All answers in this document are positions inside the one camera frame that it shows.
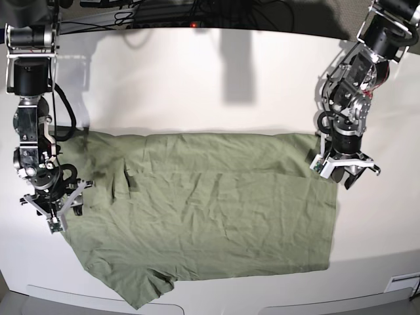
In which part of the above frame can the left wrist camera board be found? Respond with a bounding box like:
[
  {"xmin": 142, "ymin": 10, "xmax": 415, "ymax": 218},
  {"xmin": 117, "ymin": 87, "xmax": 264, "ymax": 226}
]
[{"xmin": 310, "ymin": 154, "xmax": 324, "ymax": 174}]

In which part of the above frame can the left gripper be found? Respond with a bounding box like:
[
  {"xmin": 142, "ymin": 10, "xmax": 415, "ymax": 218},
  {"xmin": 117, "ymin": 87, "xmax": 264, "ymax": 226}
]
[{"xmin": 319, "ymin": 149, "xmax": 381, "ymax": 190}]

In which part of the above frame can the green T-shirt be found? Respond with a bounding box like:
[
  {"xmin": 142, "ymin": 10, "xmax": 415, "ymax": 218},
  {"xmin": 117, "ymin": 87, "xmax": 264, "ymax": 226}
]
[{"xmin": 60, "ymin": 132, "xmax": 337, "ymax": 308}]

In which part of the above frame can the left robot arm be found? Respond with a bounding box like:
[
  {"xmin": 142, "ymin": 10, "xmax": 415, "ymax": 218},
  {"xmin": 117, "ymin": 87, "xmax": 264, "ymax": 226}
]
[{"xmin": 310, "ymin": 1, "xmax": 419, "ymax": 189}]

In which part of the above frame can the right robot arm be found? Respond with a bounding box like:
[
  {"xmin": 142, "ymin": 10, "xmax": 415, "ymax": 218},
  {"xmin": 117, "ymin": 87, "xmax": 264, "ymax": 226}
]
[{"xmin": 1, "ymin": 1, "xmax": 93, "ymax": 233}]

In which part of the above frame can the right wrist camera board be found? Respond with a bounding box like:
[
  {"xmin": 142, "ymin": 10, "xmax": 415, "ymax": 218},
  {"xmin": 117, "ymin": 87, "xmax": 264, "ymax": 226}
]
[{"xmin": 48, "ymin": 220, "xmax": 64, "ymax": 234}]

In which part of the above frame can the black power strip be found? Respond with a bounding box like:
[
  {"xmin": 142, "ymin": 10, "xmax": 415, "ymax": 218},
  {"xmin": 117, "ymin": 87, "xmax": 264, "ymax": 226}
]
[{"xmin": 127, "ymin": 20, "xmax": 202, "ymax": 29}]

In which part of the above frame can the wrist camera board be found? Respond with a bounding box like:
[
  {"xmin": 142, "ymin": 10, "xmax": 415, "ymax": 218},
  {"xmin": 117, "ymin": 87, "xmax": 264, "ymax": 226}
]
[
  {"xmin": 310, "ymin": 154, "xmax": 324, "ymax": 174},
  {"xmin": 48, "ymin": 220, "xmax": 64, "ymax": 234}
]

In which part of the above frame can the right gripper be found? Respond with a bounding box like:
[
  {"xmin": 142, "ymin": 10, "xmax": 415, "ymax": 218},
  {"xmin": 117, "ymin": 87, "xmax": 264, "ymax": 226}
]
[{"xmin": 20, "ymin": 163, "xmax": 94, "ymax": 232}]

